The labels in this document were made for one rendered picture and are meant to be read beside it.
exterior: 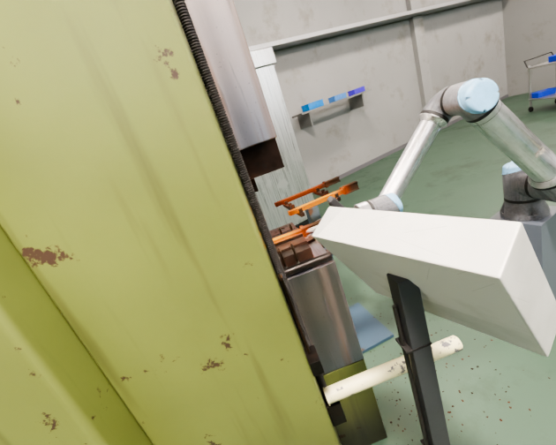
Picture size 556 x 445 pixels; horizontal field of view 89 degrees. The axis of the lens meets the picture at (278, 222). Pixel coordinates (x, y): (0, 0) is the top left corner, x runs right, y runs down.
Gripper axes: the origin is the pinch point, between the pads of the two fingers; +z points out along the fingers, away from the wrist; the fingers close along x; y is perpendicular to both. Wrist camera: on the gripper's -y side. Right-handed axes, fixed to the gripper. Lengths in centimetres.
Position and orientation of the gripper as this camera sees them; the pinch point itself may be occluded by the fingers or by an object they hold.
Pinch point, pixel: (308, 228)
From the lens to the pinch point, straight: 109.8
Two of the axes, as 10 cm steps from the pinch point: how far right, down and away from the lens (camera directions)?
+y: 3.0, 9.0, 3.1
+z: -9.4, 3.3, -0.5
